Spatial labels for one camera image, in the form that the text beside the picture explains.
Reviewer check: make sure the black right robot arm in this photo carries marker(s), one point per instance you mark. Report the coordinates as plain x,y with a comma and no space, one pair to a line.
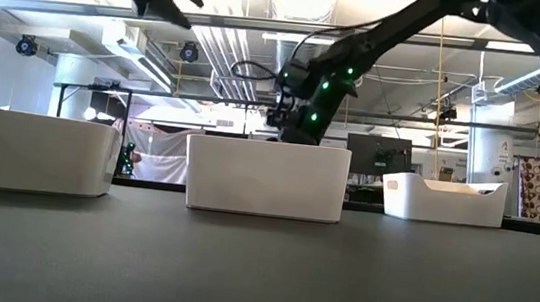
388,28

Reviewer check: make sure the black metal frame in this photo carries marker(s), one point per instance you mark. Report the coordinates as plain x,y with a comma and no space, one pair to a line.
180,96

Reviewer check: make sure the silver ventilation duct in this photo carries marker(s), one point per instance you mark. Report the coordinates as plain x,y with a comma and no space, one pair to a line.
301,48
534,78

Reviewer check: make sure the white round column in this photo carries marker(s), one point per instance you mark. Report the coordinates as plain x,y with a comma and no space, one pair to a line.
72,95
492,144

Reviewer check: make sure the small cardboard box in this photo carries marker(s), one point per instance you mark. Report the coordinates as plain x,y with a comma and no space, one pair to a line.
446,174

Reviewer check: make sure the white ceiling duct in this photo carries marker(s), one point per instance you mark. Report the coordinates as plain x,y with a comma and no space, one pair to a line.
129,51

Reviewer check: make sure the polka-dot patterned cloth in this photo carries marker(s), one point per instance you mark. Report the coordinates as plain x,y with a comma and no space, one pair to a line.
537,189

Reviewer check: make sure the white plastic basket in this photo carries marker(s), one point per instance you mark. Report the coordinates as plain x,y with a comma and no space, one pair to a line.
267,178
23,150
445,204

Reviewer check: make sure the grey overhead rig beam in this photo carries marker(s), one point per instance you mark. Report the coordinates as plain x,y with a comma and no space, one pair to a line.
64,6

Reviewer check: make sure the black computer monitor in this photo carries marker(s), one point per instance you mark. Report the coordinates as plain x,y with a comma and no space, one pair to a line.
378,155

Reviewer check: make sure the white hanging sheet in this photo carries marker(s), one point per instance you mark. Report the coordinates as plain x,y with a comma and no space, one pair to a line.
159,154

